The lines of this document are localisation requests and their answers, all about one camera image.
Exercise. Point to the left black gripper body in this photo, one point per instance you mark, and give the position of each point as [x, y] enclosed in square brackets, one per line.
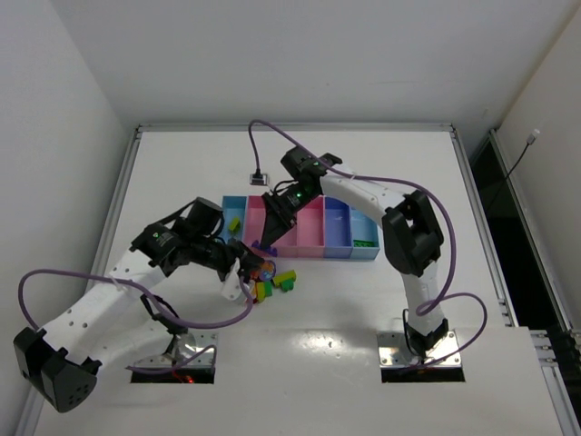
[245, 262]

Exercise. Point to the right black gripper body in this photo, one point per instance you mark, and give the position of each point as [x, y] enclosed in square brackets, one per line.
[279, 205]

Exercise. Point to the purple lego brick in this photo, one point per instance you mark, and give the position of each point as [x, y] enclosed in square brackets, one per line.
[270, 250]

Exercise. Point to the small lime lego brick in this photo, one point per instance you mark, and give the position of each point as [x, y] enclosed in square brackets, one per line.
[234, 225]

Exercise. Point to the dark green lego brick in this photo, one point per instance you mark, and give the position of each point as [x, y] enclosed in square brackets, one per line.
[287, 285]

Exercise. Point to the long green lego plate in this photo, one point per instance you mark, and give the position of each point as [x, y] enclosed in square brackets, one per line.
[363, 243]

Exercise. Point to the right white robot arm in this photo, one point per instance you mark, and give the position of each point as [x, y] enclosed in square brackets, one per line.
[412, 237]

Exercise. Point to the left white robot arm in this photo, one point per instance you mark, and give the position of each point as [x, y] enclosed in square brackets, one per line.
[119, 320]

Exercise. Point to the purple paw print lego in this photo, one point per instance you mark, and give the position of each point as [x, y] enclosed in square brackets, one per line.
[267, 271]

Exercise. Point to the small pink bin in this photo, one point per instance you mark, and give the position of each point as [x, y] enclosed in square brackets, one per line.
[310, 230]

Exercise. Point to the yellow green red lego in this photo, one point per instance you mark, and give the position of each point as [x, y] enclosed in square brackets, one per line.
[262, 290]

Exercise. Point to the large pink bin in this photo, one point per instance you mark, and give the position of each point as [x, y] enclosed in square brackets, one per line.
[254, 221]

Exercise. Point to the left light blue bin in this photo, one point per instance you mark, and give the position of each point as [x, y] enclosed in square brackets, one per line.
[232, 205]

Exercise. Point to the light blue bin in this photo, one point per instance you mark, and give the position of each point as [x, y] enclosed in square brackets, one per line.
[363, 228]
[232, 205]

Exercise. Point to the dark blue bin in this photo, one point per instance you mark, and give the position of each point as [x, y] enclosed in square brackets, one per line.
[338, 244]

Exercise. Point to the right light blue bin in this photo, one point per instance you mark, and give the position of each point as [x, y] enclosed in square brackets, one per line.
[363, 228]

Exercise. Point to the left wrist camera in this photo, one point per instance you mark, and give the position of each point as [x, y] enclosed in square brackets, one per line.
[234, 289]

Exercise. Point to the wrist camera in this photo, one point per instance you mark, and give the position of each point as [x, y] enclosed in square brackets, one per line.
[234, 289]
[259, 179]

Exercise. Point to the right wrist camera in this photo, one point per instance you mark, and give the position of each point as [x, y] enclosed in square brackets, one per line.
[259, 179]

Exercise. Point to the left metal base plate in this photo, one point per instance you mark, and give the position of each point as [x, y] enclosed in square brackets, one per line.
[197, 348]

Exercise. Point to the metal base plate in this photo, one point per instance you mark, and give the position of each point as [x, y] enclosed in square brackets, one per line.
[197, 348]
[395, 354]

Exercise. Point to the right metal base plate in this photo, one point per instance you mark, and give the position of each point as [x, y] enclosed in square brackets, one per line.
[395, 354]

